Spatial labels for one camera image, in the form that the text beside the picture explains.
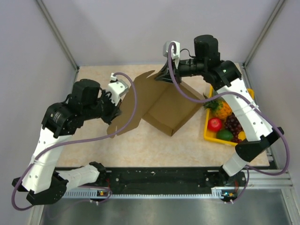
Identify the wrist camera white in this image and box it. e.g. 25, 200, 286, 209
106, 80, 129, 105
163, 41, 180, 69

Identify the green apple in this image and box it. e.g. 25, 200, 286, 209
216, 129, 234, 141

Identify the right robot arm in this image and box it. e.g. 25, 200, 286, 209
155, 35, 284, 186

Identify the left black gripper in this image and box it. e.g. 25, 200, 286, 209
82, 89, 122, 125

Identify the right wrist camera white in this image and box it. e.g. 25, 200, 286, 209
163, 41, 180, 69

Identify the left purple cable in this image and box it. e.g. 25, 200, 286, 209
11, 72, 138, 211

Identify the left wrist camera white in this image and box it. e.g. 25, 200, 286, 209
106, 80, 129, 105

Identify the red apple near front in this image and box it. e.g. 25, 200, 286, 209
207, 117, 222, 132

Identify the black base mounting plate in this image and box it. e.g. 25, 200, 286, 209
56, 166, 277, 195

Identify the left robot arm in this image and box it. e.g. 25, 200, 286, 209
12, 78, 128, 206

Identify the left aluminium corner post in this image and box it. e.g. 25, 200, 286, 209
35, 0, 80, 71

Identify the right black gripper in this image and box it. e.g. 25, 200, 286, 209
154, 58, 205, 86

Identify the aluminium frame rail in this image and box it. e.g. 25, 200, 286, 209
37, 170, 295, 202

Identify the dark purple grape bunch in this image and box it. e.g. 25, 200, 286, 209
225, 113, 243, 143

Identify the yellow plastic fruit tray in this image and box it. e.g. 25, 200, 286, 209
203, 86, 255, 146

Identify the right aluminium corner post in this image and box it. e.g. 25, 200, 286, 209
242, 0, 288, 70

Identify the toy pineapple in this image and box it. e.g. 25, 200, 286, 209
203, 98, 233, 120

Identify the brown cardboard box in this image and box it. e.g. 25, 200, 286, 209
107, 70, 203, 136

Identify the aluminium corner post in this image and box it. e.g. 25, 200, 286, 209
242, 0, 288, 70
35, 0, 80, 71

